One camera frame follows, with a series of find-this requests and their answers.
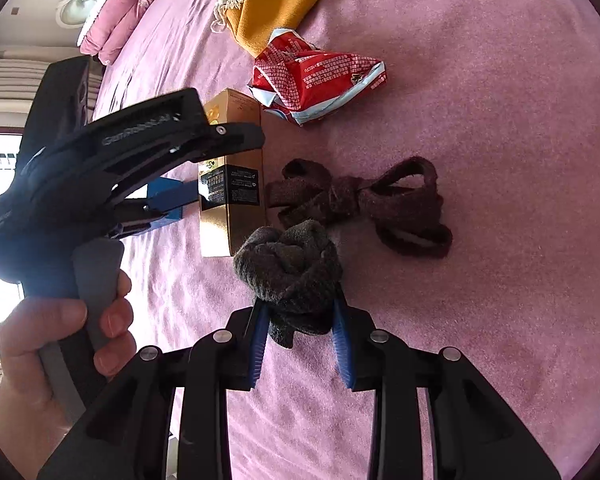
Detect gold and black box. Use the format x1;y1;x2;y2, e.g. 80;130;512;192
198;88;267;258

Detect grey sock ball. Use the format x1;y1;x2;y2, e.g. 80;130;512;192
232;220;344;350

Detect pink folded pillows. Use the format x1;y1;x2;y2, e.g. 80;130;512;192
79;0;173;66

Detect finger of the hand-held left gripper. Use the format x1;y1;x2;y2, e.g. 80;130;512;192
80;87;266;187
110;177;202;237

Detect dark brown knotted cloth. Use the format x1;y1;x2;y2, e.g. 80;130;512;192
265;156;453;257

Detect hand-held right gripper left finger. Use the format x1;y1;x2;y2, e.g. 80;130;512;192
37;305;273;480

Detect pink bed sheet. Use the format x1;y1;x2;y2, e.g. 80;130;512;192
92;0;600;480

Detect person's left hand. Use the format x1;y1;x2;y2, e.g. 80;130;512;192
0;267;139;476

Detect beige pleated curtain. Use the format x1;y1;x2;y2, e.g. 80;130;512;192
0;57;51;132

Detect red and white wrapper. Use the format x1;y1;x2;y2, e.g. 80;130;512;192
248;30;388;127

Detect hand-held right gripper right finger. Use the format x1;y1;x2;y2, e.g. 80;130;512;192
330;297;563;480

